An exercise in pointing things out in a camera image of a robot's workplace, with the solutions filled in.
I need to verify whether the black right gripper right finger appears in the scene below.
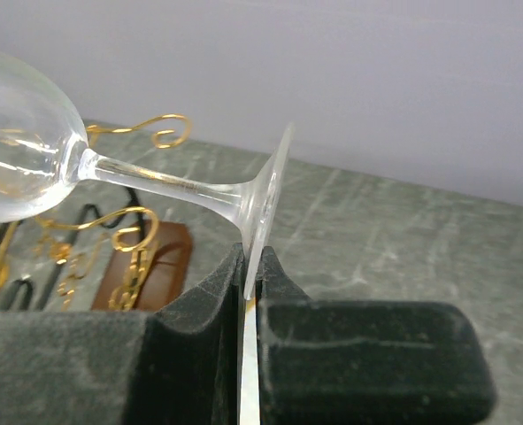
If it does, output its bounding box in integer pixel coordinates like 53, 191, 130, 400
257, 248, 497, 424

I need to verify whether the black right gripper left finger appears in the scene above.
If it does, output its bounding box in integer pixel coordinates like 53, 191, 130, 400
0, 245, 243, 424

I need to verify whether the clear wine glass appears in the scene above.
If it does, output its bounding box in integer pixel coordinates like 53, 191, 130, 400
0, 52, 295, 299

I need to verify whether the gold framed mirror tray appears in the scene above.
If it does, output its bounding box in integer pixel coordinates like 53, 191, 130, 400
240, 299, 261, 425

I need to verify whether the gold wire wine glass rack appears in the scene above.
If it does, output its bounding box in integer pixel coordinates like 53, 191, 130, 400
0, 113, 196, 313

